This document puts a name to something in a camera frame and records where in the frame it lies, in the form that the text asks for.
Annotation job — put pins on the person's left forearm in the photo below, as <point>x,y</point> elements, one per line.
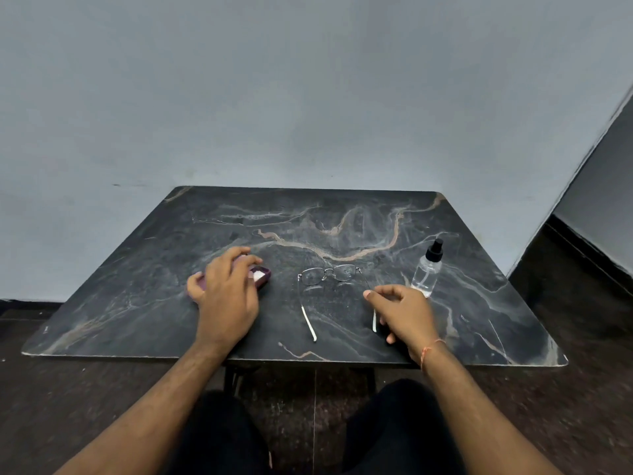
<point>158,410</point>

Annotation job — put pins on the white cleaning cloth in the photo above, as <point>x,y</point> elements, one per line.
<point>257,275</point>

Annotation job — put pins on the black trousers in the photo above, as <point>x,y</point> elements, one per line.
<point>395,430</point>

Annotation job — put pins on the person's right hand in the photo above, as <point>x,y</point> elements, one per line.
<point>410,321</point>

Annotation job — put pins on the person's left fingers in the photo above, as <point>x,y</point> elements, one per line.
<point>228,264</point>

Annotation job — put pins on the thin metal frame eyeglasses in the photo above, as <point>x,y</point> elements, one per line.
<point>314,337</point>

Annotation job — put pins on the person's right forearm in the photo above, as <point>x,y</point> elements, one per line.
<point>474,415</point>

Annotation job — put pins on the person's right thumb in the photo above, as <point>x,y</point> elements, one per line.
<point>386,327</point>

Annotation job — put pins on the person's left hand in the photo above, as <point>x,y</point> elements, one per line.
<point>227,306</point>

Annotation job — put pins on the clear spray bottle black cap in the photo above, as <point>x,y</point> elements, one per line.
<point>425,274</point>

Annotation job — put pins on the purple glasses case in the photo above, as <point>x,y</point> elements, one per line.
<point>264,277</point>

